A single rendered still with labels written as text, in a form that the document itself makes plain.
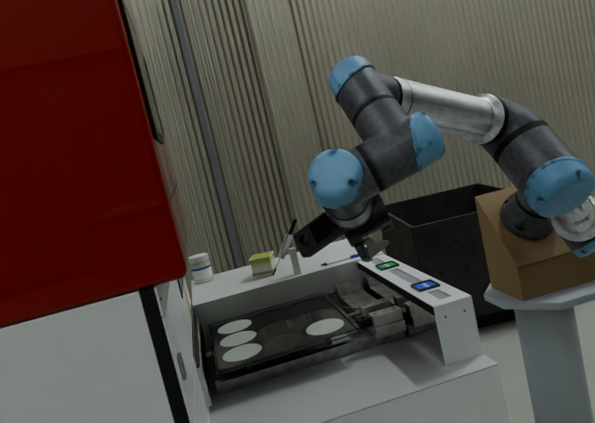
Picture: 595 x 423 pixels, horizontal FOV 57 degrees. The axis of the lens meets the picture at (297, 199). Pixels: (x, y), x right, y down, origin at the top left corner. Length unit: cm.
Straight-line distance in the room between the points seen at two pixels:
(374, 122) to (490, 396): 74
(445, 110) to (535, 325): 90
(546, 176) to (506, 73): 411
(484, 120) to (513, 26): 421
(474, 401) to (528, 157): 54
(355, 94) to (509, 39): 441
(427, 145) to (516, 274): 89
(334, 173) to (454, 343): 67
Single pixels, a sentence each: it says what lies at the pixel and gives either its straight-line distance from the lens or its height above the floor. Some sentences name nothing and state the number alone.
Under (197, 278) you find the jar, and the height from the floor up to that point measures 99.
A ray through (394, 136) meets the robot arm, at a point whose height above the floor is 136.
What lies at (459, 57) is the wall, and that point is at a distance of 494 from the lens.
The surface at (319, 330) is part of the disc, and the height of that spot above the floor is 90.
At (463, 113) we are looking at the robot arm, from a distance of 99.
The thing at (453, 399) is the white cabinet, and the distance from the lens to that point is 127.
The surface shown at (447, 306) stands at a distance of 127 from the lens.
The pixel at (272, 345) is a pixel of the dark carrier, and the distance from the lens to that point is 140.
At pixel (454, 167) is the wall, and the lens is 486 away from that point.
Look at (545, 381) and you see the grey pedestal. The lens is 177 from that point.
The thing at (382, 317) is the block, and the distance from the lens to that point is 142.
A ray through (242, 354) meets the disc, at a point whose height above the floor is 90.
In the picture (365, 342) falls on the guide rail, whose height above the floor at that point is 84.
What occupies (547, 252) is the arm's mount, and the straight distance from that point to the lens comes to 164.
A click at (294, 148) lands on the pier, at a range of 423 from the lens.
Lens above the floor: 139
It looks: 7 degrees down
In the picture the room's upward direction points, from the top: 13 degrees counter-clockwise
